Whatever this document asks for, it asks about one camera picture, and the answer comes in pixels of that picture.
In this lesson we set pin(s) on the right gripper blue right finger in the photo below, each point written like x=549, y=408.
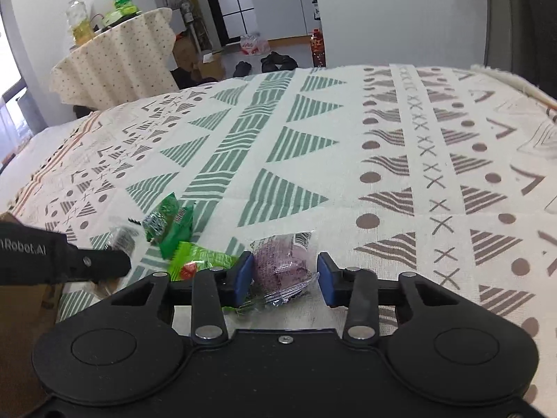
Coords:
x=361, y=292

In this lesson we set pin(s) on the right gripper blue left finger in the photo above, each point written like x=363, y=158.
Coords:
x=208, y=292

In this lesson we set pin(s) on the clear purple snack packet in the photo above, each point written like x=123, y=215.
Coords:
x=283, y=269

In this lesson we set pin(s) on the bright green snack packet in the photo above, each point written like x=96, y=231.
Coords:
x=200, y=263

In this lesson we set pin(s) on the brown cardboard box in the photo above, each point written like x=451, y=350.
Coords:
x=28, y=308

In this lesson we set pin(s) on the dark green snack packet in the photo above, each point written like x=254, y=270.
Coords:
x=169, y=224

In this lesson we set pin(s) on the small clear snack packet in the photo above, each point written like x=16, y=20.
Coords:
x=122, y=238

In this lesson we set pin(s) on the patterned bed blanket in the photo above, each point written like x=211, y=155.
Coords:
x=445, y=172

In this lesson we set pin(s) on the round table with dotted cloth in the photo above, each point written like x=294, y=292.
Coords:
x=120, y=65

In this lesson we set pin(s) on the yellow oil bottle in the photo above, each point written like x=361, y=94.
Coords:
x=79, y=22

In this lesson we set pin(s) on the black shoes on floor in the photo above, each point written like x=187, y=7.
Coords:
x=273, y=62

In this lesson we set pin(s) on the pink water bottle pack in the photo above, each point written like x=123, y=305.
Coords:
x=252, y=44

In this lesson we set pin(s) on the white kitchen cabinet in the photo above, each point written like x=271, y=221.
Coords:
x=282, y=19

